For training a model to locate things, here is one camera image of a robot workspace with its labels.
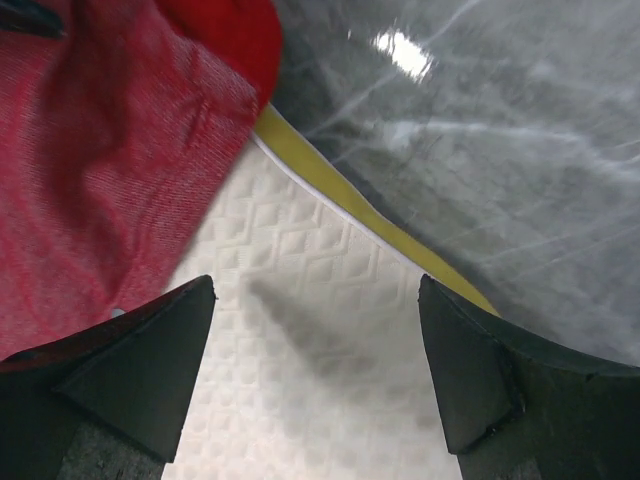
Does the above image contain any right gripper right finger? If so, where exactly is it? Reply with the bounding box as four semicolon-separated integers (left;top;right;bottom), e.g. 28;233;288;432
418;276;639;480

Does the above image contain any red patterned pillowcase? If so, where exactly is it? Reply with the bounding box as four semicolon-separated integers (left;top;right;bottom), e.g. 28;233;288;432
1;1;282;356

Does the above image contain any cream yellow foam pillow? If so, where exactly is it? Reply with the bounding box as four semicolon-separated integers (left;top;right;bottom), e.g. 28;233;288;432
164;108;483;479

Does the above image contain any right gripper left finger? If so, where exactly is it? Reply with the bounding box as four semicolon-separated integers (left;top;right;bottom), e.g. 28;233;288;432
1;275;216;479

